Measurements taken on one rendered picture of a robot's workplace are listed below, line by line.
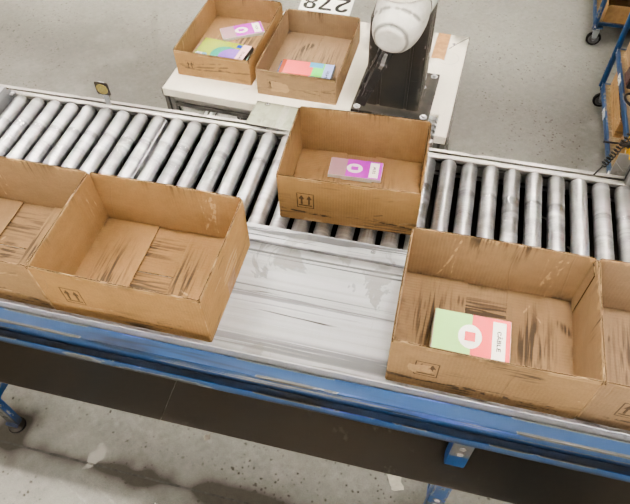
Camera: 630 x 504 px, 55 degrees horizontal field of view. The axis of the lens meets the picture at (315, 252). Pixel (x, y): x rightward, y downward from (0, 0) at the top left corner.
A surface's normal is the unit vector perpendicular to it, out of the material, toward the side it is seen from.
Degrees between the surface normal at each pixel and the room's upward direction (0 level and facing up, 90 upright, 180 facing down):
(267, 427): 0
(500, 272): 89
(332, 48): 1
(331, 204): 91
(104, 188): 90
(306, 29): 88
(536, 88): 0
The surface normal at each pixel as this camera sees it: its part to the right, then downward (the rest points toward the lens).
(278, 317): -0.02, -0.61
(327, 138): -0.19, 0.77
